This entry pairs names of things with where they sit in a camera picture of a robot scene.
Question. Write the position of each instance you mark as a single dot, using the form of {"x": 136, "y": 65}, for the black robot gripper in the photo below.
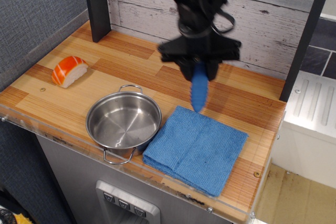
{"x": 194, "y": 46}

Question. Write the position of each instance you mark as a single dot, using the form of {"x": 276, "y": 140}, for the blue handled metal fork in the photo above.
{"x": 199, "y": 87}

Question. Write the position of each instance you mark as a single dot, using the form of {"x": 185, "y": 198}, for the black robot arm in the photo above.
{"x": 199, "y": 14}

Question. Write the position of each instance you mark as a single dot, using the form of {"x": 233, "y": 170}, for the folded blue cloth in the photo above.
{"x": 196, "y": 150}

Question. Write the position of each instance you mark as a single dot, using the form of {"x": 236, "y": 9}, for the small stainless steel pot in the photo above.
{"x": 123, "y": 123}

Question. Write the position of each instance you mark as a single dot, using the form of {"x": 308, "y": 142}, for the white ribbed appliance top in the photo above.
{"x": 311, "y": 104}

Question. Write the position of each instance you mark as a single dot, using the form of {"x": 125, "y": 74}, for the orange white salmon sushi toy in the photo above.
{"x": 67, "y": 71}

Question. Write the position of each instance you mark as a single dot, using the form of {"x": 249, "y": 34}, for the silver control panel with buttons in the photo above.
{"x": 119, "y": 206}

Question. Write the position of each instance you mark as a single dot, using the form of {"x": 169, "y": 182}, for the clear acrylic table guard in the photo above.
{"x": 78, "y": 165}

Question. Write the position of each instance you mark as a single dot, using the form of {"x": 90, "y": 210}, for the yellow object at corner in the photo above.
{"x": 21, "y": 219}

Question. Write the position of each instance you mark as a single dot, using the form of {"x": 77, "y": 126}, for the dark right frame post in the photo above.
{"x": 307, "y": 33}

